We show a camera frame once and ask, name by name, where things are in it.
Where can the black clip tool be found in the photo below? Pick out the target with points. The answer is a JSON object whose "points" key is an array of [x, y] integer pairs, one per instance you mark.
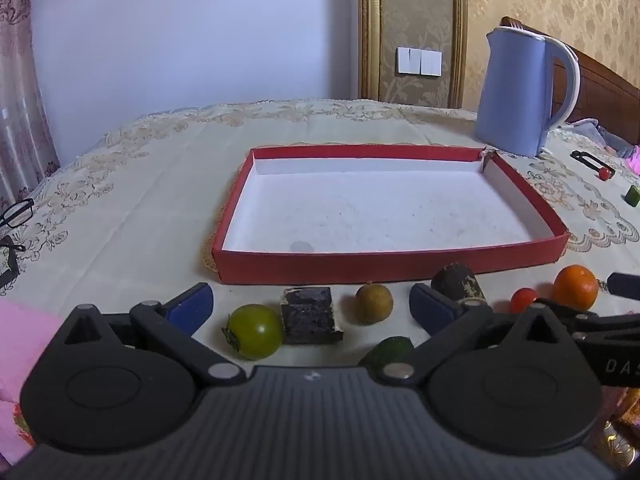
{"points": [[585, 159]]}

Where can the pink towel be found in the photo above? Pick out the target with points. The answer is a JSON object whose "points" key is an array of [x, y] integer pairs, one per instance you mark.
{"points": [[20, 350]]}

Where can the wooden headboard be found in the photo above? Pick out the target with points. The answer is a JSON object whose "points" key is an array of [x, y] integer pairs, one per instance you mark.
{"points": [[610, 95]]}

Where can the grey blue cloth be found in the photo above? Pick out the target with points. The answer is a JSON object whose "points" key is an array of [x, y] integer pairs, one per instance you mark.
{"points": [[607, 135]]}

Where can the white wall switch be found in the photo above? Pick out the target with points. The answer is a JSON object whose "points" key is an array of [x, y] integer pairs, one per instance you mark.
{"points": [[419, 61]]}

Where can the red cardboard box tray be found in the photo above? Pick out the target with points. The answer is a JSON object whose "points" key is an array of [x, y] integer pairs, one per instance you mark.
{"points": [[380, 210]]}

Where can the blue electric kettle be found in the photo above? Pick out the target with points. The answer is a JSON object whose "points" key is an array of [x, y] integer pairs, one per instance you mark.
{"points": [[512, 90]]}

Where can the gold framed wall panel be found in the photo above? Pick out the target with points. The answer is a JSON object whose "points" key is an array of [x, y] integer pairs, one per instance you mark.
{"points": [[415, 20]]}

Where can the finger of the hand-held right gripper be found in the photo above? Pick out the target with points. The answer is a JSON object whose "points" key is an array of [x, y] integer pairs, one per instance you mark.
{"points": [[600, 322], [626, 284]]}

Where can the black framed object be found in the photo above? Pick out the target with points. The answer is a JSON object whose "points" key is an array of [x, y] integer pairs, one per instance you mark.
{"points": [[9, 267]]}

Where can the orange tangerine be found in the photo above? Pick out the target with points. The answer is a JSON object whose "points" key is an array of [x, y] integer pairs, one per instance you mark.
{"points": [[575, 287]]}

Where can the green cucumber piece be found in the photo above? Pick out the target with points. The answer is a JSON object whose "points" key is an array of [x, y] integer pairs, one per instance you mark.
{"points": [[387, 351]]}

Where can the large green tomato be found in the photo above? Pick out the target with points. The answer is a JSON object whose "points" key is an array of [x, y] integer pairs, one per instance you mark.
{"points": [[255, 332]]}

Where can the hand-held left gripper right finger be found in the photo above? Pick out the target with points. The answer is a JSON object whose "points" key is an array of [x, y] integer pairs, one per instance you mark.
{"points": [[434, 307]]}

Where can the dark sugarcane cylinder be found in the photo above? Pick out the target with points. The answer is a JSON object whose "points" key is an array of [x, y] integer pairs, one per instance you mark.
{"points": [[457, 282]]}

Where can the dark square sugarcane piece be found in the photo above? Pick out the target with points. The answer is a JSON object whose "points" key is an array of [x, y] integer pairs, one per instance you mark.
{"points": [[307, 316]]}

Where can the black eyeglasses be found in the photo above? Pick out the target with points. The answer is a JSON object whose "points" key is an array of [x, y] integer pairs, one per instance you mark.
{"points": [[17, 212]]}

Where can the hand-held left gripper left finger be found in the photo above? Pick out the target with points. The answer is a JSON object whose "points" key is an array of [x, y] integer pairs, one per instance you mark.
{"points": [[187, 307]]}

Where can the pink crumpled item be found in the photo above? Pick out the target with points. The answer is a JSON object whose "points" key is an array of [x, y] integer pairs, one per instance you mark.
{"points": [[636, 160]]}

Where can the small red ball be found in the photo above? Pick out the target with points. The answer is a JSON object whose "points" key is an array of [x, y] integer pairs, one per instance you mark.
{"points": [[606, 173]]}

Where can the small green cube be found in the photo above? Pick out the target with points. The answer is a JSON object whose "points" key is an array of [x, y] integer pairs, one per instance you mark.
{"points": [[634, 196]]}

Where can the brown longan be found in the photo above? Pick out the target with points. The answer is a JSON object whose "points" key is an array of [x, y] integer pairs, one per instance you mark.
{"points": [[374, 304]]}

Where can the red cherry tomato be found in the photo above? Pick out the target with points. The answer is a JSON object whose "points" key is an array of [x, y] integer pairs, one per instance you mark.
{"points": [[522, 299]]}

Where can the gold patterned fabric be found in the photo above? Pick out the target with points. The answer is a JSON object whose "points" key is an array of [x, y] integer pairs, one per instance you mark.
{"points": [[622, 425]]}

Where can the patterned curtain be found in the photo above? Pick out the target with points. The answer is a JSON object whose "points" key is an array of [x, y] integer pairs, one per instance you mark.
{"points": [[20, 110]]}

